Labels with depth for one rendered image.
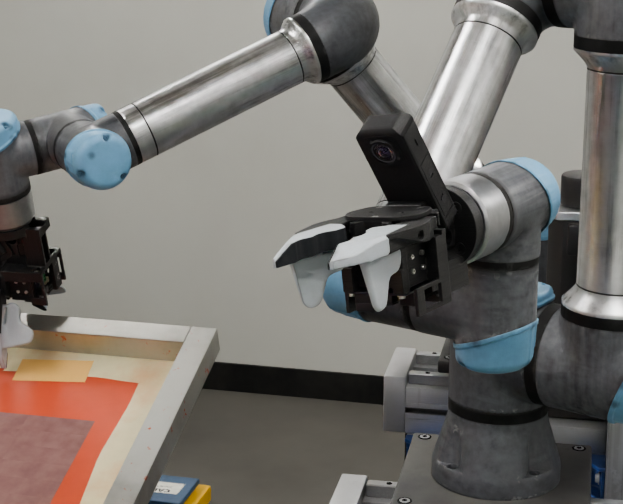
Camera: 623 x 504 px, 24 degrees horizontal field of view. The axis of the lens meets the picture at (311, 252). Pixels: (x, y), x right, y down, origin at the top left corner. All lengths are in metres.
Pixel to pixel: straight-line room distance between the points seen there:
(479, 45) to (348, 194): 3.72
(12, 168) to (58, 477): 0.41
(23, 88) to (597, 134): 4.16
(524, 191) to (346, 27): 0.68
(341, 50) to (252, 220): 3.42
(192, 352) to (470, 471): 0.49
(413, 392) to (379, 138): 1.06
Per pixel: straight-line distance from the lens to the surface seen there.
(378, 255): 1.09
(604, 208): 1.55
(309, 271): 1.14
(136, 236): 5.49
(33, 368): 2.08
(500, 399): 1.66
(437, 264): 1.18
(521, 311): 1.34
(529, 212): 1.32
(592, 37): 1.51
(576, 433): 1.92
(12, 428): 1.99
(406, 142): 1.16
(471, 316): 1.34
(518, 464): 1.68
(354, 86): 2.11
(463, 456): 1.69
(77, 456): 1.92
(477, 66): 1.50
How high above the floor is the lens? 1.97
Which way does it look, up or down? 15 degrees down
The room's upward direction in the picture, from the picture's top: straight up
